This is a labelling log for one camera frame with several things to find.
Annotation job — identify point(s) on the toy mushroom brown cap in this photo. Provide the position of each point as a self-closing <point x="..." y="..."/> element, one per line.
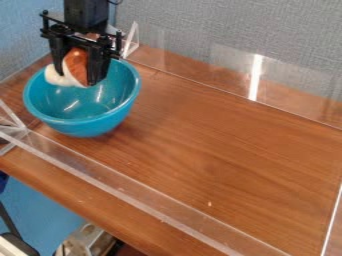
<point x="73" y="66"/>

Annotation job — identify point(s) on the clear acrylic back barrier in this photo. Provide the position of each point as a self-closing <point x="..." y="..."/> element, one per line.
<point x="291" y="88"/>

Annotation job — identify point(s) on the clear acrylic barrier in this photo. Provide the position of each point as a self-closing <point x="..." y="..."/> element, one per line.
<point x="204" y="228"/>
<point x="291" y="88"/>

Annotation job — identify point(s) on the clear acrylic front barrier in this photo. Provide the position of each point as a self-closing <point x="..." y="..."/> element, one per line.
<point x="204" y="228"/>

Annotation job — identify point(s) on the clear acrylic corner bracket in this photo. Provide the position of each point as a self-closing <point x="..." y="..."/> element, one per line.
<point x="124" y="43"/>

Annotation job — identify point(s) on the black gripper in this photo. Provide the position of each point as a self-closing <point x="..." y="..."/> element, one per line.
<point x="80" y="26"/>

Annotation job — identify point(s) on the black chair part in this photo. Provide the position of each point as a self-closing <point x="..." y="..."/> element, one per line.
<point x="12" y="245"/>

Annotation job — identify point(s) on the grey metal bracket below table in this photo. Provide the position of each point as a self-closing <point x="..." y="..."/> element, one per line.
<point x="87" y="241"/>

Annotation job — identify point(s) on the blue bowl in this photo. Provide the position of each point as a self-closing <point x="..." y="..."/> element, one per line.
<point x="84" y="112"/>

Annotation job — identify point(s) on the clear acrylic left bracket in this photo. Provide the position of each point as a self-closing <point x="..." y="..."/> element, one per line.
<point x="12" y="129"/>

